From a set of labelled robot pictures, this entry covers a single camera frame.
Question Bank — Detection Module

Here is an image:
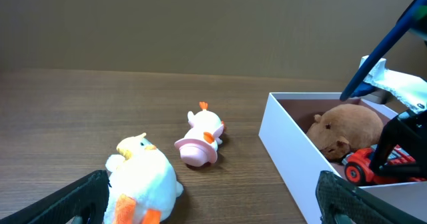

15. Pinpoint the red toy fire truck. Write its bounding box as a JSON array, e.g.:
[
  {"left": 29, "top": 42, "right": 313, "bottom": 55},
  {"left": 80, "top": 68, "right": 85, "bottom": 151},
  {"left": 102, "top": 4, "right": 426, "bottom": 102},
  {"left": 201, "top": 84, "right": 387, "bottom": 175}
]
[{"left": 342, "top": 145, "right": 426, "bottom": 186}]

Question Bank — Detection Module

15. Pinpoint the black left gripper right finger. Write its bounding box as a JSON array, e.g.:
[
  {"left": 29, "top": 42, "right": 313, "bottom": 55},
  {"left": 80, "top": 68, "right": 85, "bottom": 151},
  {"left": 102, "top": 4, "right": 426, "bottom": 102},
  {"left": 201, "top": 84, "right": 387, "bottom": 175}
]
[{"left": 316, "top": 171, "right": 424, "bottom": 224}]

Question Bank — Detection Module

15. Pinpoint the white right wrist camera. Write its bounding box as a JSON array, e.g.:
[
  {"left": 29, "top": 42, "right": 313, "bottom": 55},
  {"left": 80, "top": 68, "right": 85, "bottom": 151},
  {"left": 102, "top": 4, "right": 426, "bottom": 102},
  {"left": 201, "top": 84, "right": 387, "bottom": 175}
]
[{"left": 363, "top": 58, "right": 426, "bottom": 114}]

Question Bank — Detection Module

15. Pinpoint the blue right cable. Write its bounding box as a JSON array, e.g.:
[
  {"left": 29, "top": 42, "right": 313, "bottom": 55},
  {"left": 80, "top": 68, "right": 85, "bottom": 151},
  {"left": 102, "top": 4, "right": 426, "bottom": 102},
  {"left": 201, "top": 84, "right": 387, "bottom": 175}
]
[{"left": 339, "top": 0, "right": 427, "bottom": 102}]

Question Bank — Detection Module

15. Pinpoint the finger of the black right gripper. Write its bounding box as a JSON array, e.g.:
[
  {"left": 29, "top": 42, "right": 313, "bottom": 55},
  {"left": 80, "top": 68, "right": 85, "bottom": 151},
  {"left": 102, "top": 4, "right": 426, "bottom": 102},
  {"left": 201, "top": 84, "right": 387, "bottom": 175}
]
[{"left": 369, "top": 112, "right": 426, "bottom": 178}]

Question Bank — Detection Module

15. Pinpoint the pink hat duck toy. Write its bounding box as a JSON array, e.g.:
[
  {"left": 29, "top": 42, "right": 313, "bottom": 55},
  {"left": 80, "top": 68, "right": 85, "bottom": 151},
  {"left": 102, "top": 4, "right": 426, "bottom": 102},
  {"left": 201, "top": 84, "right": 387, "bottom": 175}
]
[{"left": 174, "top": 101, "right": 226, "bottom": 167}]

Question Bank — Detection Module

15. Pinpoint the white box pink interior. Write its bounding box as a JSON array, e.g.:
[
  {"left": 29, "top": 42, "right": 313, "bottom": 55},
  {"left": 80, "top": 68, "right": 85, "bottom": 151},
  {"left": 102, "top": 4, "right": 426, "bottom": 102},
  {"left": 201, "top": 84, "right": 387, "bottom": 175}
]
[{"left": 259, "top": 92, "right": 426, "bottom": 223}]

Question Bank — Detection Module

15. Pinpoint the white plush duck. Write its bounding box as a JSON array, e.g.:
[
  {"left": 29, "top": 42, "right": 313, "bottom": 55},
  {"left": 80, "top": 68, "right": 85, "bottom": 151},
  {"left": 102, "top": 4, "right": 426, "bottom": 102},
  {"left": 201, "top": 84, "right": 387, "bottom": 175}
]
[{"left": 103, "top": 133, "right": 183, "bottom": 223}]

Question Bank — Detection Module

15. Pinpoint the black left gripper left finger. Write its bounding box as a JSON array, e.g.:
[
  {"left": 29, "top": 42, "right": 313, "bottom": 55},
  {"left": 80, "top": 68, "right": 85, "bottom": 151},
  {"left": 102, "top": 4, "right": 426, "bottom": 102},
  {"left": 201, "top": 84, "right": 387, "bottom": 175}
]
[{"left": 1, "top": 170, "right": 109, "bottom": 224}]

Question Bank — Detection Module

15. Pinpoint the brown plush capybara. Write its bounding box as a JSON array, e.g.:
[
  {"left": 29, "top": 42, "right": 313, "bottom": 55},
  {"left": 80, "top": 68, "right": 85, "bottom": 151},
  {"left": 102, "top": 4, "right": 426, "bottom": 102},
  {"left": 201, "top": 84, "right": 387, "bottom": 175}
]
[{"left": 306, "top": 104, "right": 384, "bottom": 161}]

